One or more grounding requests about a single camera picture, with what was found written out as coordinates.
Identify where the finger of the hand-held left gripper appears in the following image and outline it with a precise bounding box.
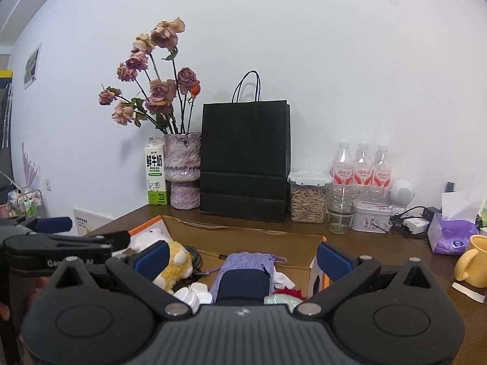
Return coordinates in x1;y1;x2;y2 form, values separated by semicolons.
18;217;73;235
7;230;131;254

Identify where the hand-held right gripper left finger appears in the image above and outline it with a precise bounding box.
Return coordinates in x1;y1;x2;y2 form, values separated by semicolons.
47;241;194;320

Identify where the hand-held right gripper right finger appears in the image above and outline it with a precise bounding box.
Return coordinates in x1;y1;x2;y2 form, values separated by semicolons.
295;241;438;318

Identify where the yellow and white plush toy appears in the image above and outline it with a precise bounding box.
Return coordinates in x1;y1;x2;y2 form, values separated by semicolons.
131;228;194;295

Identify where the orange cardboard box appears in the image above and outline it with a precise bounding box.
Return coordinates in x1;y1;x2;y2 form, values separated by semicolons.
127;215;331;308

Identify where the purple knitted pouch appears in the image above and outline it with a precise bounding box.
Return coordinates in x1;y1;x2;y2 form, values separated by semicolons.
209;252;286;305

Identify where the navy blue case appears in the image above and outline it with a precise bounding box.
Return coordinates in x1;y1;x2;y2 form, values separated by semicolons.
217;270;271;305

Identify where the wooden desktop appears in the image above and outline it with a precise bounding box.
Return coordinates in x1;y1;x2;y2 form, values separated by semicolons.
86;201;487;365

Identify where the person's left hand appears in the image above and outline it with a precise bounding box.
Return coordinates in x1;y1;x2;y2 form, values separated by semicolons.
23;277;49;312

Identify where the clear glass jar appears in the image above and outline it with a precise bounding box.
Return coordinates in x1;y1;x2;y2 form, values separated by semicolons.
326;186;361;234

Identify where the crumpled white tissue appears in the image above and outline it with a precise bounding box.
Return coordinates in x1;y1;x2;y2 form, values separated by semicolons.
274;272;295;290

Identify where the red knitted item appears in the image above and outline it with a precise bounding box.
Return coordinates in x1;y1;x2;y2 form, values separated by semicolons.
274;288;307;301

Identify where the lavender tin box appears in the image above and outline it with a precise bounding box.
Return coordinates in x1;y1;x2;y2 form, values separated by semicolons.
351;201;394;233

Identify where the clear container of seeds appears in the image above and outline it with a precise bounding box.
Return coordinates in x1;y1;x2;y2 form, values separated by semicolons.
287;171;333;224

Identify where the pale green item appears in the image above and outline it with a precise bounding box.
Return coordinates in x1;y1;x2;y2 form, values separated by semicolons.
262;296;302;311

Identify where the white and green milk carton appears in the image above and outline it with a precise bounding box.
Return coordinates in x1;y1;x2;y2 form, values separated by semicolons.
144;137;167;205

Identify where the white round speaker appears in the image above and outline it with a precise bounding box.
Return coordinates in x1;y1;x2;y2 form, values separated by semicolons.
389;179;415;217

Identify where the purple marbled vase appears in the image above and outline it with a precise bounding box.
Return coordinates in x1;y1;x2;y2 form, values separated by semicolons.
163;132;202;210

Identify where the purple tissue pack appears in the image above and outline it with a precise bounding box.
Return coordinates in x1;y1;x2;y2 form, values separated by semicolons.
427;190;481;255

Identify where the black paper bag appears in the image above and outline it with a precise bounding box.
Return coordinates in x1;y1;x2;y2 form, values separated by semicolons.
200;70;292;224

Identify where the white paper strip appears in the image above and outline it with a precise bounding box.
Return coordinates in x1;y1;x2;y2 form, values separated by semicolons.
451;282;487;304

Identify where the yellow mug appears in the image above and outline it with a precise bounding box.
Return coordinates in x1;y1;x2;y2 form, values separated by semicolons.
454;235;487;287

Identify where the dried rose bouquet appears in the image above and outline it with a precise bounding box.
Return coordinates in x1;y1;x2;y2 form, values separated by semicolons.
99;17;201;135

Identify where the wire storage rack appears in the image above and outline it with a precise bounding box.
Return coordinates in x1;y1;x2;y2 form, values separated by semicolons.
0;188;48;219

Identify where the black cable bundle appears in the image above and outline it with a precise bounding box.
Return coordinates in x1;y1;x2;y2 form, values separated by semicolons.
186;246;205;271

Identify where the purple wall decal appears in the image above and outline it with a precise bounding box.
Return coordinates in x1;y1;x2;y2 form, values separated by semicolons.
21;142;40;191

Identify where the white charger with cables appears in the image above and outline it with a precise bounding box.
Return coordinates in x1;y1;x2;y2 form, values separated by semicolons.
390;205;442;238

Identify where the wall picture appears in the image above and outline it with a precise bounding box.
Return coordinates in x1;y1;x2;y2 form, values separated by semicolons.
23;43;42;90

